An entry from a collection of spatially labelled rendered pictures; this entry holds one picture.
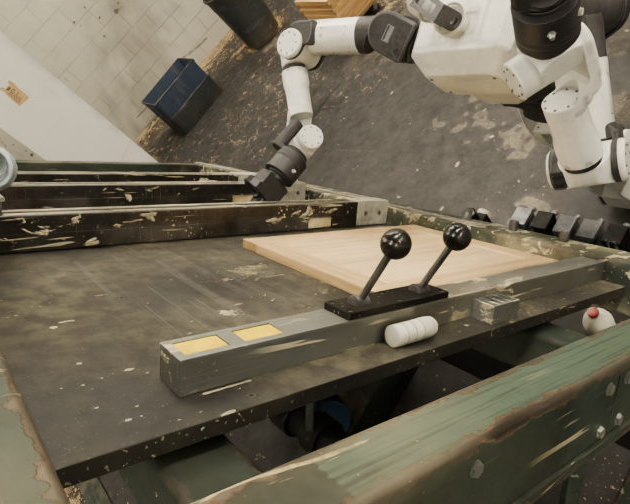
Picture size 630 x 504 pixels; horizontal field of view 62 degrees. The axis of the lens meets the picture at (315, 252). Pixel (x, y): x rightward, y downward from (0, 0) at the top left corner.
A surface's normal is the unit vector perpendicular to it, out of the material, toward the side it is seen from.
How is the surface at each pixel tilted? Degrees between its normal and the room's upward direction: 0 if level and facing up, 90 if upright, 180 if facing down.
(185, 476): 52
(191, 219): 90
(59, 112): 90
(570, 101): 7
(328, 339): 90
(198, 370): 90
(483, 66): 68
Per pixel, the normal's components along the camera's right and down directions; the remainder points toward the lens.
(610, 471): -0.57, -0.52
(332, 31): -0.53, 0.01
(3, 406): 0.07, -0.97
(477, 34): -0.74, -0.16
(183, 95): 0.58, 0.30
